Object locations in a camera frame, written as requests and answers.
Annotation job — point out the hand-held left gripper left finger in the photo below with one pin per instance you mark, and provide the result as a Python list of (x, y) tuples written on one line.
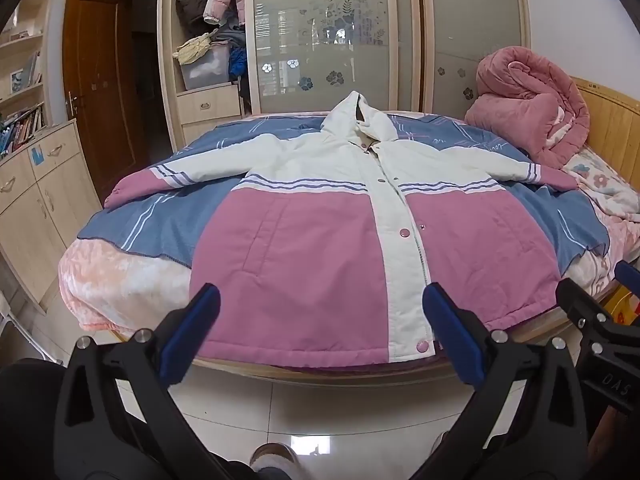
[(192, 332)]

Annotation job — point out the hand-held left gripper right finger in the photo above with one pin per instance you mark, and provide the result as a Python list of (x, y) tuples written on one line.
[(452, 335)]

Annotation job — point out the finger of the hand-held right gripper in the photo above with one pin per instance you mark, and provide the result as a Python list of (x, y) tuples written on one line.
[(629, 274), (585, 315)]

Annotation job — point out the pink and white hooded jacket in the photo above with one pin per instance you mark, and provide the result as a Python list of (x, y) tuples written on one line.
[(300, 260)]

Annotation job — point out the blue clothes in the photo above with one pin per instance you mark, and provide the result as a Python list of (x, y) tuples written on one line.
[(237, 62)]

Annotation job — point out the grey clothes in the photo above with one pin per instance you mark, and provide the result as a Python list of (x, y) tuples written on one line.
[(230, 35)]

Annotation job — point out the yellow cardboard box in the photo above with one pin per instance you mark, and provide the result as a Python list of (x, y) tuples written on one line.
[(627, 312)]

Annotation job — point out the floral print quilt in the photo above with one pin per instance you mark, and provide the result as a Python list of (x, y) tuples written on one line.
[(600, 185)]

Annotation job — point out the blue striped bed sheet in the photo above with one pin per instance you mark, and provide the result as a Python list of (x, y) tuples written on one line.
[(175, 220)]

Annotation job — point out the person's slipper foot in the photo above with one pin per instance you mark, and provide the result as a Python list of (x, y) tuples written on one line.
[(272, 457)]

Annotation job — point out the wooden headboard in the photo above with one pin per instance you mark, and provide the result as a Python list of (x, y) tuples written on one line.
[(615, 125)]

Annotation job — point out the white metal rack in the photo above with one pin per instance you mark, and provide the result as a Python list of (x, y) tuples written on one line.
[(20, 330)]

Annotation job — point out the person's dark pants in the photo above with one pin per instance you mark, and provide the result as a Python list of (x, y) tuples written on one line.
[(25, 410)]

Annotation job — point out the light wooden cabinet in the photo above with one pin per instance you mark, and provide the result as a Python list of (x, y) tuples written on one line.
[(40, 210)]

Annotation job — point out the wardrobe drawer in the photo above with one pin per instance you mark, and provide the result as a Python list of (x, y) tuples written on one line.
[(207, 102), (210, 127)]

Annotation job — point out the rolled pink quilt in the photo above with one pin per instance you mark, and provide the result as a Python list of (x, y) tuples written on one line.
[(520, 95)]

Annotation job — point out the blue sticker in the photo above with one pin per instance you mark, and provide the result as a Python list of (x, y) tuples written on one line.
[(37, 155)]

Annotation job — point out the brown wooden door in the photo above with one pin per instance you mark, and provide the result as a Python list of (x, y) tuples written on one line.
[(100, 90)]

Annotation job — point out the clear plastic storage box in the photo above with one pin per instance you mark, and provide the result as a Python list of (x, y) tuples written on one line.
[(207, 70)]

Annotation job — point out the row of books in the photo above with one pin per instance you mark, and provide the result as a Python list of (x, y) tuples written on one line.
[(22, 127)]

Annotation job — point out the light wooden wardrobe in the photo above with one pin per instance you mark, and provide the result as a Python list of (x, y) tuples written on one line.
[(167, 60)]

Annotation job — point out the yellow crumpled cloth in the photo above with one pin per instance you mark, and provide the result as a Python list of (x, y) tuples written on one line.
[(192, 50)]

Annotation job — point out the frosted floral sliding door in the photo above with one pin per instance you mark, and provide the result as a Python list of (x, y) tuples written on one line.
[(325, 35), (475, 25)]

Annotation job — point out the light wooden bookshelf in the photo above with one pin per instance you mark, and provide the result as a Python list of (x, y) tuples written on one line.
[(25, 50)]

